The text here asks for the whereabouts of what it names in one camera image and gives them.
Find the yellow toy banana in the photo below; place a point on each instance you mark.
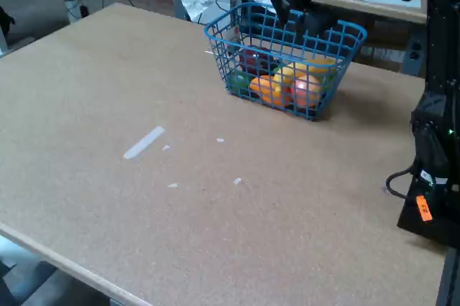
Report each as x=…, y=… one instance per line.
x=316, y=66

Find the light green toy apple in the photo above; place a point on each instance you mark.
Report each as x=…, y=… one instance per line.
x=330, y=77

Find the red toy pomegranate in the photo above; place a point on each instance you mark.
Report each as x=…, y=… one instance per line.
x=255, y=60

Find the small green toy fruit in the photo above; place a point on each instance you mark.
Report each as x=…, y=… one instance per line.
x=278, y=69

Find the brown wooden workbench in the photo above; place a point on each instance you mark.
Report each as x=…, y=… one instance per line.
x=377, y=6

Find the pink orange toy fruit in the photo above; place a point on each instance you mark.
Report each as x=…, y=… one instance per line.
x=307, y=90

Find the round dark green toy fruit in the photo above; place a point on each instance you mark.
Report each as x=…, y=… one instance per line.
x=239, y=83

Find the small white tape scrap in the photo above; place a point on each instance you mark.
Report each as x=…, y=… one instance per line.
x=219, y=140
x=172, y=185
x=237, y=181
x=165, y=147

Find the long white tape strip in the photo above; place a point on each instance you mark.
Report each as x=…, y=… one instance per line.
x=143, y=142

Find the black power adapter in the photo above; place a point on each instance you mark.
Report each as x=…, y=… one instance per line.
x=84, y=10

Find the orange label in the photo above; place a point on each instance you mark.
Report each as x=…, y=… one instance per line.
x=424, y=209

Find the black chair part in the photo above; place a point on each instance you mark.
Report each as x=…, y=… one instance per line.
x=5, y=20

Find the black metal frame post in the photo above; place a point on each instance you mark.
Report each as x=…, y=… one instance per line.
x=451, y=281

